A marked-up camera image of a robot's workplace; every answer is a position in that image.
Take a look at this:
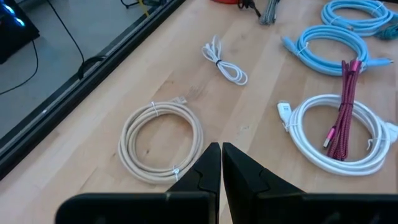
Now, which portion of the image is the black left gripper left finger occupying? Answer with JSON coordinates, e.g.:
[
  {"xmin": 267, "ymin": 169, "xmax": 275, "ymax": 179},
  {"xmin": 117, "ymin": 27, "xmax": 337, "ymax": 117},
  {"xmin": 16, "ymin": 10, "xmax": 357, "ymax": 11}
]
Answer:
[{"xmin": 166, "ymin": 142, "xmax": 222, "ymax": 224}]

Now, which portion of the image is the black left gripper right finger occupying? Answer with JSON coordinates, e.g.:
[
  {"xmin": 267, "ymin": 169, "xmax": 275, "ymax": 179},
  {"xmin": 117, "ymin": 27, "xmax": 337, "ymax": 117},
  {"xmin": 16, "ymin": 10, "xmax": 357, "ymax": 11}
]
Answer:
[{"xmin": 222, "ymin": 142, "xmax": 304, "ymax": 224}]

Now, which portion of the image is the thick white cable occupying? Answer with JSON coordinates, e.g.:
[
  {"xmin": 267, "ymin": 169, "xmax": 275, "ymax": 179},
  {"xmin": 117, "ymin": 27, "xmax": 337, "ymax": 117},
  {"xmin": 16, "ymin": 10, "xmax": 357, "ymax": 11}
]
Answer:
[{"xmin": 276, "ymin": 94, "xmax": 398, "ymax": 177}]

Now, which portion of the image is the beige cable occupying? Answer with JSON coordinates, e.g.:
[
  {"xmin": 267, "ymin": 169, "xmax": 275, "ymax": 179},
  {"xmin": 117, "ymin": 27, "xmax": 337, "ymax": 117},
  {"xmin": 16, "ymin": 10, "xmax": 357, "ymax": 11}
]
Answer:
[{"xmin": 117, "ymin": 95, "xmax": 205, "ymax": 185}]

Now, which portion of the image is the red braided usb cable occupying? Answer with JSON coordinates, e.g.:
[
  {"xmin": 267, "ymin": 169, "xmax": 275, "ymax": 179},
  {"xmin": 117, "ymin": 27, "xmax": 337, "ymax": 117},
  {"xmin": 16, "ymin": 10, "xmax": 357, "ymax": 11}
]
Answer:
[{"xmin": 322, "ymin": 59, "xmax": 363, "ymax": 162}]

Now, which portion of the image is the small white usb cable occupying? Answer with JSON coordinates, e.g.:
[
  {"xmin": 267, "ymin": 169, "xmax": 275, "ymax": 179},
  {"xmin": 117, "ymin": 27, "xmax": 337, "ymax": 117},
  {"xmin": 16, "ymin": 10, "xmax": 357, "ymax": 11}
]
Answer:
[{"xmin": 201, "ymin": 35, "xmax": 249, "ymax": 86}]

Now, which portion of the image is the light blue cable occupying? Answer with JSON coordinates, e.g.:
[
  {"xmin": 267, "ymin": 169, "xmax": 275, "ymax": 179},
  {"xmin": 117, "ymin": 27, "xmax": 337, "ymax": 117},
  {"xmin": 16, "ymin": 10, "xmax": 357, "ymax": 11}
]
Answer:
[
  {"xmin": 281, "ymin": 24, "xmax": 394, "ymax": 77},
  {"xmin": 320, "ymin": 0, "xmax": 398, "ymax": 37}
]

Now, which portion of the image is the grey braided cable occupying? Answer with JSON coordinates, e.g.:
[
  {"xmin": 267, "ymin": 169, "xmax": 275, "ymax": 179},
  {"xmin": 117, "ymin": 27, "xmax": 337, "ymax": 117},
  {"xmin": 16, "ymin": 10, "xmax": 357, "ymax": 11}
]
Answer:
[{"xmin": 259, "ymin": 0, "xmax": 280, "ymax": 26}]

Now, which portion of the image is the teal braided cable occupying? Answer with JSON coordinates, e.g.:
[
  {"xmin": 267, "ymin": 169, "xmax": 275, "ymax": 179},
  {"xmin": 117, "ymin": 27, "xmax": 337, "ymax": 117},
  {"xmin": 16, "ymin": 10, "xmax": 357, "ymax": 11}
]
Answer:
[{"xmin": 374, "ymin": 24, "xmax": 398, "ymax": 41}]

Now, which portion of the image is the dark device with blue lights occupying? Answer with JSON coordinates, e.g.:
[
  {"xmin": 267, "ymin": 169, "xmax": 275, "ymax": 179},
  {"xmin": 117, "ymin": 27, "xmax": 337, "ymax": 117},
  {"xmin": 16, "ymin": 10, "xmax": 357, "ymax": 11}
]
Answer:
[{"xmin": 0, "ymin": 0, "xmax": 40, "ymax": 65}]

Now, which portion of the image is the black aluminium table frame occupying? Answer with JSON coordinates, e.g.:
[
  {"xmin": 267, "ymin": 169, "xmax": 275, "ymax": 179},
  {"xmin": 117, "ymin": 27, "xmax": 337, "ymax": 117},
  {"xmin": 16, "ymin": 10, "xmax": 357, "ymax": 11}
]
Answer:
[{"xmin": 0, "ymin": 0, "xmax": 187, "ymax": 181}]

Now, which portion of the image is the coiled black floor cable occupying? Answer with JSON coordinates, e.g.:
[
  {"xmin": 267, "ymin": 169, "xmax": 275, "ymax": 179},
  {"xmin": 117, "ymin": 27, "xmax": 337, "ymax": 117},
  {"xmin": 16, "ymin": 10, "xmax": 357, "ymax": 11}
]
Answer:
[{"xmin": 46, "ymin": 0, "xmax": 108, "ymax": 80}]

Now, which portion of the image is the black lamp cord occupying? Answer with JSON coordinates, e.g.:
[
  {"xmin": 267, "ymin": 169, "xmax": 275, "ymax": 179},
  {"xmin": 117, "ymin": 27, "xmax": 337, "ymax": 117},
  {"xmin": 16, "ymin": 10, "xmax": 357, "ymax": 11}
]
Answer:
[{"xmin": 238, "ymin": 0, "xmax": 262, "ymax": 18}]

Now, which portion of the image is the yellow floor cable by box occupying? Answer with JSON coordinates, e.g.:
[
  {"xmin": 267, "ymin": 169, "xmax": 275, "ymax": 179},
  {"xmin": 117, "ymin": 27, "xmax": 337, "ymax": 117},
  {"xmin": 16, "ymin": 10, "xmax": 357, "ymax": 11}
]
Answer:
[{"xmin": 138, "ymin": 0, "xmax": 150, "ymax": 17}]

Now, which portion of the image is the thin black floor cable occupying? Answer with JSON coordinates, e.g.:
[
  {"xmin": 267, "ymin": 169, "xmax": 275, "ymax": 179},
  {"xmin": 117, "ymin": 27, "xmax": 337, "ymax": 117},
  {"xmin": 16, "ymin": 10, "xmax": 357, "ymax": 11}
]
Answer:
[{"xmin": 0, "ymin": 40, "xmax": 40, "ymax": 96}]

